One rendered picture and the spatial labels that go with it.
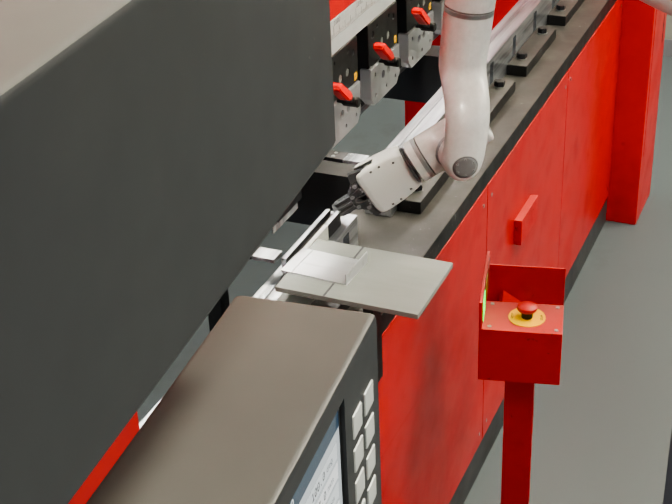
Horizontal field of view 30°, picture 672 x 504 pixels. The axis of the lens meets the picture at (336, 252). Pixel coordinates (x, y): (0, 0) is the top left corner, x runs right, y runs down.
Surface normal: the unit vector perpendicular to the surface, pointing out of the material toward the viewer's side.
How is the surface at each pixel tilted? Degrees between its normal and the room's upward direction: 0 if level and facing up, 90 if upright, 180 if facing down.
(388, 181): 89
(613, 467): 0
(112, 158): 90
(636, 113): 90
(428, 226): 0
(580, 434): 0
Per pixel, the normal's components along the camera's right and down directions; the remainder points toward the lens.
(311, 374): -0.04, -0.87
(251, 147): 0.95, 0.12
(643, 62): -0.40, 0.47
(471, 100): 0.17, -0.23
